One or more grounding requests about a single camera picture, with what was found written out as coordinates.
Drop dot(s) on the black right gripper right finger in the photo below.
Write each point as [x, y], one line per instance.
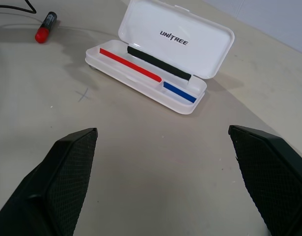
[271, 184]

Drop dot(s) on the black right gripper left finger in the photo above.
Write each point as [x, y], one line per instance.
[55, 184]

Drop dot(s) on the black marker with red cap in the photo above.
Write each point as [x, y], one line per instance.
[44, 30]

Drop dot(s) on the white rectangular box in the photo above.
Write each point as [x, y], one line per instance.
[180, 22]

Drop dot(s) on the blue pen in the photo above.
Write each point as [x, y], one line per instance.
[179, 92]

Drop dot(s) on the red pen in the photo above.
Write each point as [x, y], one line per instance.
[131, 65]

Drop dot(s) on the black pen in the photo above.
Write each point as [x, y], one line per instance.
[158, 62]

